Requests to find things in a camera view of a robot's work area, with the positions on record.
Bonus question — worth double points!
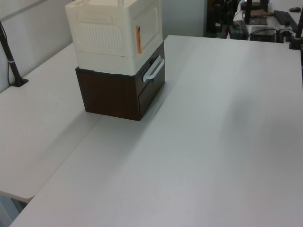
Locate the brown drawer with white handle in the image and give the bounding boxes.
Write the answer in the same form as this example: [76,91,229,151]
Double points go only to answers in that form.
[134,44,166,95]

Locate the black computer keyboard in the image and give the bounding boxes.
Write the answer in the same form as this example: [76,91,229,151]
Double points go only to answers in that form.
[273,9,299,26]

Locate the black clamp stand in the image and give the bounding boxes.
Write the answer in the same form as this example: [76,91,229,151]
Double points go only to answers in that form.
[287,0,303,51]

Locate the dark brown wooden drawer cabinet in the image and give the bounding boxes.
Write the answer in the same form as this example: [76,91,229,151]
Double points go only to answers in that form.
[75,40,166,122]

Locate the dark green grey box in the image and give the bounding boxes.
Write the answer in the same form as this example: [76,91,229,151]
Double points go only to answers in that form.
[229,20,250,40]

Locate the black electronics box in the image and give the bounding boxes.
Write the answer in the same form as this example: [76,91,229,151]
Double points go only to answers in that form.
[250,26,278,44]

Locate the orange door handle strip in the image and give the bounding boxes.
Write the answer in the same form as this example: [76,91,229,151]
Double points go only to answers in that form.
[134,26,143,55]

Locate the brown drawer without handle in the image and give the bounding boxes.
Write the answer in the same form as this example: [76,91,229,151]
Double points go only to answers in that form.
[137,81,166,118]

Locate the white plastic drawer handle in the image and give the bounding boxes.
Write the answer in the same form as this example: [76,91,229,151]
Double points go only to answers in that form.
[143,54,165,83]

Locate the black monitor stand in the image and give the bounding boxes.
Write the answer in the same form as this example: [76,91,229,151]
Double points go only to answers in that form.
[243,0,268,26]

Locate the black camera stand pole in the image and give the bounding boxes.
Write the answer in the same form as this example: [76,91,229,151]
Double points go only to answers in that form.
[0,20,29,88]

